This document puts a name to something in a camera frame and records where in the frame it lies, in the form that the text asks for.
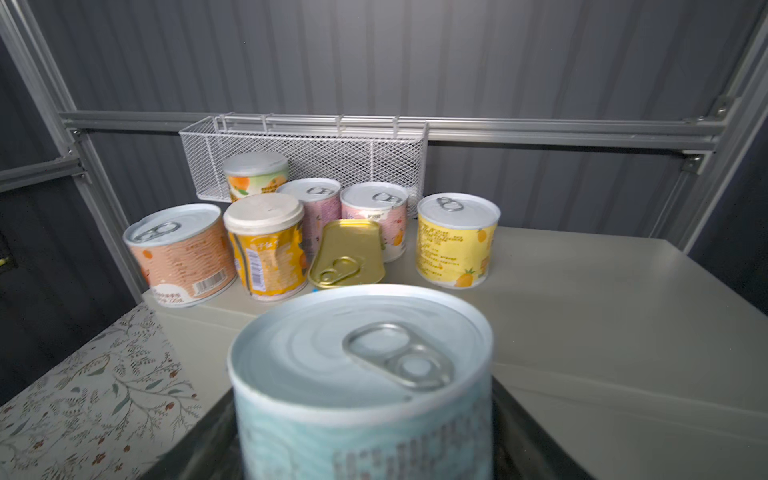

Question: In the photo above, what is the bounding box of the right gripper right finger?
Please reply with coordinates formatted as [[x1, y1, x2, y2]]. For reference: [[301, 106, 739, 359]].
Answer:
[[492, 377, 593, 479]]

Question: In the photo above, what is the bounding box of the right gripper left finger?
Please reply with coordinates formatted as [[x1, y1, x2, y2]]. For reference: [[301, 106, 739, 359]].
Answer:
[[141, 389, 243, 479]]

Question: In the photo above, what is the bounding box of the light blue pull-tab can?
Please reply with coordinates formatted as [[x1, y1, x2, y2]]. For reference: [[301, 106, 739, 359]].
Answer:
[[227, 284, 494, 479]]

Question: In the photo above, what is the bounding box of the orange white pull-tab can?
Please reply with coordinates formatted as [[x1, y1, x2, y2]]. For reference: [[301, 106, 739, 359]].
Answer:
[[123, 203, 237, 308]]

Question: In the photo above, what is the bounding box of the brown can white lid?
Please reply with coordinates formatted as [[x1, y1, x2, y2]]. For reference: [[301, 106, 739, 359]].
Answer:
[[223, 193, 309, 302]]

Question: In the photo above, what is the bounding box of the yellow pull-tab can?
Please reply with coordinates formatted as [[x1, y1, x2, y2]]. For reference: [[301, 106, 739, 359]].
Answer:
[[416, 193, 501, 290]]

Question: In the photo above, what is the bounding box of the yellow oval sardine tin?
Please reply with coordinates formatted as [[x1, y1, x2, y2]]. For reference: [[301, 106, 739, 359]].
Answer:
[[308, 219, 386, 291]]

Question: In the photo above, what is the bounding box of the green orange peach can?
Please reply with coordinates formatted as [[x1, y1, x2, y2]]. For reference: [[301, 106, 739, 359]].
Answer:
[[222, 152, 289, 202]]

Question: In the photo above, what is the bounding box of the pink pull-tab can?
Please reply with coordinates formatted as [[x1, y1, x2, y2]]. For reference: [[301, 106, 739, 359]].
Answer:
[[340, 182, 408, 263]]

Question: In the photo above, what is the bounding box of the beige metal cabinet box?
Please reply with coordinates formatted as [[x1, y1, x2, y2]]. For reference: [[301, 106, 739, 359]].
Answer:
[[140, 224, 768, 480]]

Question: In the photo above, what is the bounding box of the white wire mesh basket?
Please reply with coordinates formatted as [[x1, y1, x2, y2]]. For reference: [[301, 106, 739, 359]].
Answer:
[[179, 114, 430, 217]]

